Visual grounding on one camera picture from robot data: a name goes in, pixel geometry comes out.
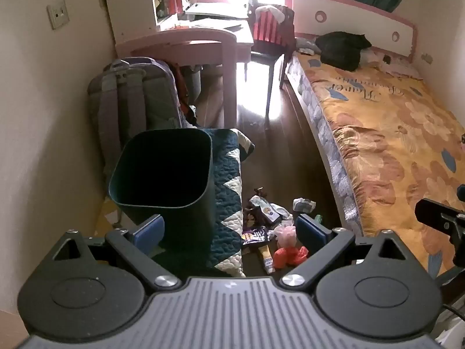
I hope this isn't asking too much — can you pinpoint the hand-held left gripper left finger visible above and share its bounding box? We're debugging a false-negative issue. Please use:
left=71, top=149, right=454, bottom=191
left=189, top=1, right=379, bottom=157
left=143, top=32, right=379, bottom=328
left=51, top=214, right=182, bottom=293

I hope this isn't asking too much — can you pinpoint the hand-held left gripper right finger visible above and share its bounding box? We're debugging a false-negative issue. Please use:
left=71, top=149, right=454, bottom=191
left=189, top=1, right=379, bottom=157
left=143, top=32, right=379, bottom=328
left=280, top=214, right=411, bottom=291

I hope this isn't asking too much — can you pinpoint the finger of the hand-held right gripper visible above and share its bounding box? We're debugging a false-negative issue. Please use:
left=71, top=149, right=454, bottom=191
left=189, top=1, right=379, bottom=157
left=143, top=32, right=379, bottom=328
left=415, top=198, right=465, bottom=247

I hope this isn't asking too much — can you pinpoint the pink mesh bath sponge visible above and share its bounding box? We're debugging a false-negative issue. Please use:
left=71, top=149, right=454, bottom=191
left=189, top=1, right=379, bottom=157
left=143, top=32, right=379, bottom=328
left=273, top=224, right=297, bottom=248

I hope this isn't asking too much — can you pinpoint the white packet with grey label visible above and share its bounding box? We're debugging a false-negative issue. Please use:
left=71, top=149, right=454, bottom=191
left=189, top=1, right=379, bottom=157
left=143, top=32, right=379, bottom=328
left=292, top=197, right=316, bottom=213

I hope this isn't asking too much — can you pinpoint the white yellow stick sachet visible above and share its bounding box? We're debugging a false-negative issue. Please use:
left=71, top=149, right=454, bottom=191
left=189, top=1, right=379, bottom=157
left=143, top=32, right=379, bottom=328
left=257, top=243, right=277, bottom=275

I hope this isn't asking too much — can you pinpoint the dark green trash bin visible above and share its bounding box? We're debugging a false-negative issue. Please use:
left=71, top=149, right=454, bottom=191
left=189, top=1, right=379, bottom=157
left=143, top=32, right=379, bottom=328
left=108, top=128, right=214, bottom=268

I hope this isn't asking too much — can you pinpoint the orange red plastic wrapper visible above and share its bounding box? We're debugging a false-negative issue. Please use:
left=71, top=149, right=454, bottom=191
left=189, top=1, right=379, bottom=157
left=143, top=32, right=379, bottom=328
left=273, top=246, right=309, bottom=268

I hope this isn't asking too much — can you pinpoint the white packet with purple label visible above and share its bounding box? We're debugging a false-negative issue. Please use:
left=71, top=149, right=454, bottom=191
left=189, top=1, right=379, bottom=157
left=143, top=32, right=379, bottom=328
left=249, top=195, right=282, bottom=224

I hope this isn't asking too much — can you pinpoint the purple snack wrapper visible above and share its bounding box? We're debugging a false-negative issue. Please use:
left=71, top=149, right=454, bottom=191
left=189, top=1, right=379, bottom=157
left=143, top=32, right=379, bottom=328
left=242, top=226, right=271, bottom=245

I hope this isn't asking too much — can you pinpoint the teal patchwork quilt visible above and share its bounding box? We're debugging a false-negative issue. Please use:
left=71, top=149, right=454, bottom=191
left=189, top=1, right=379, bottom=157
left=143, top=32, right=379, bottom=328
left=201, top=128, right=256, bottom=277

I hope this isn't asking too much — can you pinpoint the orange floral bedsheet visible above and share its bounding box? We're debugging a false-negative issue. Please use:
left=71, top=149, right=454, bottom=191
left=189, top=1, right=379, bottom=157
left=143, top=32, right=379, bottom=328
left=291, top=53, right=465, bottom=280

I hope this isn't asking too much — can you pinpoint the grey backpack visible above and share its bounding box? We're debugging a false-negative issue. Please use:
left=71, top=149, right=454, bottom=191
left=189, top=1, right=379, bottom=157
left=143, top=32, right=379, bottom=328
left=87, top=57, right=198, bottom=179

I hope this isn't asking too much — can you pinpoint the pink pillow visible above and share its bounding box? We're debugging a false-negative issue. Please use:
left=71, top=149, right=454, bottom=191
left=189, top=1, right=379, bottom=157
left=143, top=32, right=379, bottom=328
left=360, top=49, right=424, bottom=79

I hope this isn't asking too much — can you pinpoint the dark chair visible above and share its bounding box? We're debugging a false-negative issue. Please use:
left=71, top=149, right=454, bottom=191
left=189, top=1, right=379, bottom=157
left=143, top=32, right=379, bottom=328
left=247, top=3, right=296, bottom=114

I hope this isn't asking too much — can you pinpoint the black cloth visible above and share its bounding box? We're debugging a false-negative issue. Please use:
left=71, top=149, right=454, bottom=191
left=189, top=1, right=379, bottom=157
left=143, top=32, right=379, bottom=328
left=315, top=31, right=373, bottom=71

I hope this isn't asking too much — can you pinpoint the pink chair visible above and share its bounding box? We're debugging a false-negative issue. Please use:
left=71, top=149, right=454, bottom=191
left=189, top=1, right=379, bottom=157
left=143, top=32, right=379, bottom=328
left=115, top=18, right=255, bottom=126

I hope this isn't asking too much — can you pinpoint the pink and white bed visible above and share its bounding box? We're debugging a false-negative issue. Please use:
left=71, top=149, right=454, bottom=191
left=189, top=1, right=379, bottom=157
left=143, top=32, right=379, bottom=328
left=283, top=0, right=465, bottom=288

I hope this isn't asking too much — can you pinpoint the red striped garment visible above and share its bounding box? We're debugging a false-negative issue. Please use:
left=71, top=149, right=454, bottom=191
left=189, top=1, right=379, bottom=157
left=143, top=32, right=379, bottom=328
left=252, top=5, right=296, bottom=46

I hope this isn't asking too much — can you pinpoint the white bookshelf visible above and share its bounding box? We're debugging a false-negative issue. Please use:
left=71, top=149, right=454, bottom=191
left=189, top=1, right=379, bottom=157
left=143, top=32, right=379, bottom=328
left=102, top=0, right=197, bottom=44

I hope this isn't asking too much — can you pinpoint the wall switch plate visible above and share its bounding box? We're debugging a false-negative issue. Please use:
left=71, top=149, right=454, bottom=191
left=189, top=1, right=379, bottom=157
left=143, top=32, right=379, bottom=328
left=46, top=0, right=70, bottom=30

